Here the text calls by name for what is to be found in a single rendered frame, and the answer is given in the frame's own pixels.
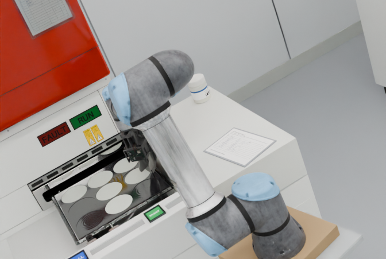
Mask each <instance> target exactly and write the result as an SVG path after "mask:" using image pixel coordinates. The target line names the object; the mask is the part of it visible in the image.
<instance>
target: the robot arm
mask: <svg viewBox="0 0 386 259"><path fill-rule="evenodd" d="M194 70H195V68H194V63H193V61H192V59H191V58H190V57H189V55H188V54H186V53H184V52H182V51H179V50H175V49H170V50H164V51H160V52H157V53H155V54H154V55H152V56H151V57H149V58H147V59H145V60H144V61H142V62H140V63H138V64H137V65H135V66H134V67H132V68H130V69H128V70H127V71H125V72H121V73H120V74H119V75H118V76H117V77H115V78H114V79H112V80H111V81H110V82H109V84H108V86H107V87H105V88H104V89H103V91H102V96H103V98H104V101H105V102H106V104H107V107H108V109H109V111H110V113H111V115H112V117H113V119H114V122H115V124H116V126H117V128H118V130H120V132H121V137H122V140H123V142H124V144H125V147H124V149H123V152H124V154H125V156H126V158H127V160H128V162H129V163H130V161H131V162H135V161H138V162H139V170H140V172H142V171H143V170H144V169H146V170H147V171H148V172H150V173H154V171H155V169H156V158H158V160H159V162H160V163H161V165H162V166H163V168H164V170H165V171H166V173H167V175H168V177H169V178H170V180H171V182H172V183H173V185H174V186H175V188H176V190H177V192H178V193H179V195H180V197H181V198H182V200H183V202H184V204H185V205H186V207H187V211H186V218H187V219H188V222H187V223H186V224H185V228H186V229H187V231H188V232H189V234H190V235H191V236H192V238H193V239H194V240H195V241H196V242H197V244H198V245H199V246H200V247H201V248H202V249H203V250H204V251H205V252H206V253H207V254H208V255H209V256H211V257H216V256H218V255H220V254H222V253H223V252H225V251H228V249H229V248H231V247H232V246H234V245H235V244H236V243H238V242H239V241H241V240H242V239H244V238H245V237H247V236H248V235H249V234H252V247H253V250H254V252H255V254H256V256H257V258H258V259H291V258H292V257H294V256H296V255H297V254H298V253H299V252H300V251H301V250H302V249H303V246H304V244H305V242H306V235H305V233H304V230H303V228H302V226H301V225H300V224H299V223H298V222H297V221H296V220H295V219H294V218H293V217H292V216H291V215H290V214H289V212H288V209H287V206H286V205H285V202H284V200H283V197H282V195H281V193H280V188H279V187H278V186H277V184H276V182H275V180H274V179H273V177H272V176H270V175H269V174H266V173H262V172H257V173H255V172H253V173H249V174H246V175H243V176H241V177H239V178H238V179H237V180H236V181H235V182H234V183H233V185H232V187H231V192H232V194H230V195H229V196H227V197H225V196H224V194H223V193H221V192H217V191H215V190H214V189H213V187H212V185H211V183H210V182H209V180H208V178H207V176H206V175H205V173H204V171H203V169H202V168H201V166H200V165H199V163H198V161H197V159H196V158H195V156H194V154H193V153H192V151H191V149H190V147H189V146H188V144H187V143H186V141H185V139H184V137H183V136H182V134H181V132H180V130H179V129H178V127H177V126H176V124H175V122H174V120H173V119H172V117H171V115H170V110H171V106H172V105H171V103H170V102H169V99H170V98H173V97H174V96H175V95H176V94H178V93H179V92H180V90H181V89H183V88H184V87H185V86H186V85H187V84H188V83H189V82H190V80H191V79H192V77H193V75H194ZM126 152H127V154H128V156H129V158H128V157H127V155H126ZM147 159H148V160H147ZM148 161H149V162H148Z"/></svg>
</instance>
